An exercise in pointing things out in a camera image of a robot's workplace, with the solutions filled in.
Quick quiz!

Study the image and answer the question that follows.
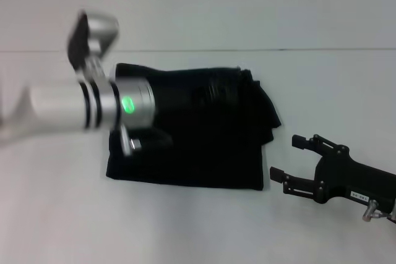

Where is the silver plug on right wrist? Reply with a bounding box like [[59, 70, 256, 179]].
[[362, 200, 379, 223]]

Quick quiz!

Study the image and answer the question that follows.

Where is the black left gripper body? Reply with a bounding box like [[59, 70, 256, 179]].
[[150, 70, 245, 113]]

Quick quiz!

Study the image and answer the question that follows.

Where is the silver plug on wrist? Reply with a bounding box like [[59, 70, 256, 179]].
[[119, 123, 143, 157], [362, 200, 379, 223]]

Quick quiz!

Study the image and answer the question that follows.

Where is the silver plug on left wrist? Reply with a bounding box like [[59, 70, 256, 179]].
[[119, 123, 143, 157]]

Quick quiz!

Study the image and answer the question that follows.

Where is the black shirt with FREE print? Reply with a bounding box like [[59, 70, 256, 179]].
[[105, 62, 283, 191]]

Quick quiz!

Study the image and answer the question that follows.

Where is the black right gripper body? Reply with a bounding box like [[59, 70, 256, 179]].
[[313, 148, 396, 213]]

